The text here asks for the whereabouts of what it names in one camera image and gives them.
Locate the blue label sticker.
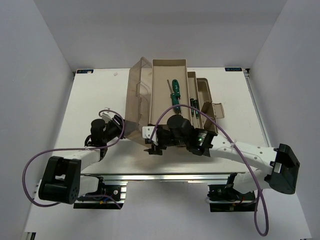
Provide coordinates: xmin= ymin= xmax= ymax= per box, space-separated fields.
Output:
xmin=76 ymin=69 xmax=94 ymax=74
xmin=224 ymin=67 xmax=243 ymax=72

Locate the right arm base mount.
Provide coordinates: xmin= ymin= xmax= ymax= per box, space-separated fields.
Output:
xmin=207 ymin=184 xmax=257 ymax=213

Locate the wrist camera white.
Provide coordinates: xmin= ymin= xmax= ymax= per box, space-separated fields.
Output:
xmin=98 ymin=107 xmax=112 ymax=124
xmin=142 ymin=126 xmax=158 ymax=146

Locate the beige cantilever toolbox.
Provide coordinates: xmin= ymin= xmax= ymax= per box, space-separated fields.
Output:
xmin=124 ymin=57 xmax=225 ymax=145

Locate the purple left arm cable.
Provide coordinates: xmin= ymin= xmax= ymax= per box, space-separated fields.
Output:
xmin=21 ymin=109 xmax=125 ymax=210

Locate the blue label sticker right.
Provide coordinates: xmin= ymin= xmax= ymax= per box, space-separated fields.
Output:
xmin=224 ymin=67 xmax=243 ymax=72

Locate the aluminium front rail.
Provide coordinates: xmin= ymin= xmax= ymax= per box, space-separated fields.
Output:
xmin=80 ymin=173 xmax=231 ymax=182

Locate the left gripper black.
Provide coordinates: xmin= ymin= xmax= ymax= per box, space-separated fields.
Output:
xmin=102 ymin=114 xmax=139 ymax=144

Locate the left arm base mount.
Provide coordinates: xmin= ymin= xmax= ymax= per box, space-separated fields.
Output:
xmin=73 ymin=181 xmax=128 ymax=210

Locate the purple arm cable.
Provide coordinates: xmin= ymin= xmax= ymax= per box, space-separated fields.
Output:
xmin=21 ymin=109 xmax=125 ymax=210
xmin=149 ymin=103 xmax=270 ymax=237

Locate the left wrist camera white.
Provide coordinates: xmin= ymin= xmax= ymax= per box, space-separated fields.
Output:
xmin=98 ymin=107 xmax=112 ymax=124

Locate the large green handle screwdriver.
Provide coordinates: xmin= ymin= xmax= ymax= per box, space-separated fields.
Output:
xmin=170 ymin=92 xmax=181 ymax=114

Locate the short black green precision screwdriver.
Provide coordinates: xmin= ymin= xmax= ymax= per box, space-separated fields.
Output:
xmin=193 ymin=99 xmax=200 ymax=120

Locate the blue label sticker left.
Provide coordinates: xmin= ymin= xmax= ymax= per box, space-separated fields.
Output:
xmin=76 ymin=69 xmax=94 ymax=74

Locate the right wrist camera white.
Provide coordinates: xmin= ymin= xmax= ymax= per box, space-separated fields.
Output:
xmin=142 ymin=126 xmax=158 ymax=146

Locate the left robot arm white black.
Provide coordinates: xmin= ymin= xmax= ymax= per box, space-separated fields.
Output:
xmin=38 ymin=115 xmax=124 ymax=205

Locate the green handle long screwdriver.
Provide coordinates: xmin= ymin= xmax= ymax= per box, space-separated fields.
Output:
xmin=167 ymin=79 xmax=181 ymax=101

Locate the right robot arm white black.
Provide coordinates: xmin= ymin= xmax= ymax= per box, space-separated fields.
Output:
xmin=142 ymin=115 xmax=300 ymax=200

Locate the small black green precision screwdriver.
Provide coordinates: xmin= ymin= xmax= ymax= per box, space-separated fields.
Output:
xmin=189 ymin=98 xmax=195 ymax=117

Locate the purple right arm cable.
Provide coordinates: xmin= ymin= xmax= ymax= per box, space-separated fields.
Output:
xmin=149 ymin=103 xmax=270 ymax=237

